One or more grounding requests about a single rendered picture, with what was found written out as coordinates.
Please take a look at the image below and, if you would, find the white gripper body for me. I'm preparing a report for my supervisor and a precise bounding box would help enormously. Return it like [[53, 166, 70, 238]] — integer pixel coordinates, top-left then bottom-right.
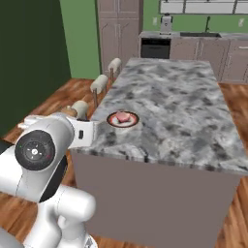
[[86, 120, 101, 146]]

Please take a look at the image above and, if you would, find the red rimmed black plate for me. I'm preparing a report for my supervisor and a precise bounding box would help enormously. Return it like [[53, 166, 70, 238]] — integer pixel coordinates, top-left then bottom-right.
[[106, 110, 140, 129]]

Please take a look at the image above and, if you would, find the pink raw steak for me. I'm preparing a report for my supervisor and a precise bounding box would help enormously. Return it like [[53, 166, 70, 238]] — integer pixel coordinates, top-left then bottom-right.
[[115, 111, 131, 124]]

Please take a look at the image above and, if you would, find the tall grey pantry cabinet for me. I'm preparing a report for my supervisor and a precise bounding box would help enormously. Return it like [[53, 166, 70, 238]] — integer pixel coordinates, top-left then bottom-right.
[[96, 0, 145, 78]]

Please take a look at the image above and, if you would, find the grey kitchen island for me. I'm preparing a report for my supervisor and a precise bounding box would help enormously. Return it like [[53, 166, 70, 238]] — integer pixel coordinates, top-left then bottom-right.
[[69, 57, 248, 248]]

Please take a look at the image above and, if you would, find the grey blender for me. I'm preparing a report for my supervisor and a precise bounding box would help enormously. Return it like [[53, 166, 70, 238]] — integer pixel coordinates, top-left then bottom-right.
[[159, 13, 174, 36]]

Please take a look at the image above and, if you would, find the grey base cupboards run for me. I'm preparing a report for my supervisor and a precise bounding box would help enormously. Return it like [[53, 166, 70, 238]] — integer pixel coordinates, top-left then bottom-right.
[[170, 34, 248, 84]]

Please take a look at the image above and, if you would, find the dark sink basin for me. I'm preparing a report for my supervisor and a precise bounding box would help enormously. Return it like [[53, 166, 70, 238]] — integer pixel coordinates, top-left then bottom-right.
[[179, 31, 223, 39]]

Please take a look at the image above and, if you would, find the black tap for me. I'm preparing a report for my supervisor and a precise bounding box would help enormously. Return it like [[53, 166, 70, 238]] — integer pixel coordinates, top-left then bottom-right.
[[205, 15, 212, 33]]

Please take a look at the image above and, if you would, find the white framed window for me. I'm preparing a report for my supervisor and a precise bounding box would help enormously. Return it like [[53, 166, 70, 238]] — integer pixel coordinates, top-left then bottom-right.
[[158, 0, 248, 16]]

